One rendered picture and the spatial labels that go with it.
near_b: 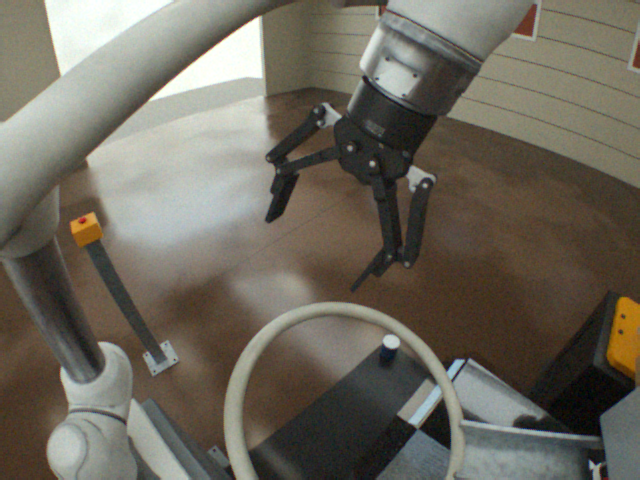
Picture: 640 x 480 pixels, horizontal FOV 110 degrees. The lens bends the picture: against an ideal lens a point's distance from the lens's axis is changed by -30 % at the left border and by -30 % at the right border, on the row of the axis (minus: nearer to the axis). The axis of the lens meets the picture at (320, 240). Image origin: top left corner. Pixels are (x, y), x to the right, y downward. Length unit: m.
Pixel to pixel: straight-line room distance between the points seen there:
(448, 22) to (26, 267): 0.59
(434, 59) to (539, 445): 0.78
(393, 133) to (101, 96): 0.22
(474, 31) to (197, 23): 0.21
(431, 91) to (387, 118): 0.04
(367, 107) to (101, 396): 0.78
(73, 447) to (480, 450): 0.84
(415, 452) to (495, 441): 0.33
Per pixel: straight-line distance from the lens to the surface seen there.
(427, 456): 1.04
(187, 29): 0.28
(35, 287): 0.59
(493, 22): 0.25
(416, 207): 0.30
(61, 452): 0.81
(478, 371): 1.17
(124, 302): 1.78
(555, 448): 0.87
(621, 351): 1.66
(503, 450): 0.79
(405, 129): 0.26
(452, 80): 0.25
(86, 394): 0.83
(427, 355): 0.74
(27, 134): 0.26
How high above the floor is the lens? 1.73
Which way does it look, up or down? 38 degrees down
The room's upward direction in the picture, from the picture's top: straight up
